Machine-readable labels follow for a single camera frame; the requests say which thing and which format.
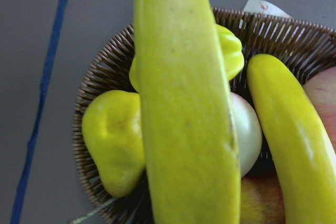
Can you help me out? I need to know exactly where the yellow banana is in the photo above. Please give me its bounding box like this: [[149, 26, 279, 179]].
[[247, 54, 335, 223], [134, 0, 240, 223]]

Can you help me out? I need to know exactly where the yellow pear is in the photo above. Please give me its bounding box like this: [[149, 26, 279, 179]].
[[82, 90, 145, 198]]

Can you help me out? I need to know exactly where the yellow starfruit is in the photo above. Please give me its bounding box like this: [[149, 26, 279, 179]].
[[129, 19, 244, 98]]

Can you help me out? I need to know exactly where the small paper label tag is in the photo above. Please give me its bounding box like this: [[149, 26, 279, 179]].
[[243, 0, 292, 18]]

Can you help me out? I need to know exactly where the red yellow mango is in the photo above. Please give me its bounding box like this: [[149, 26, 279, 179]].
[[240, 175, 285, 224]]

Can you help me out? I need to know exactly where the pink red apple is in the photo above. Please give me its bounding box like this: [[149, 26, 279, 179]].
[[303, 67, 335, 151]]

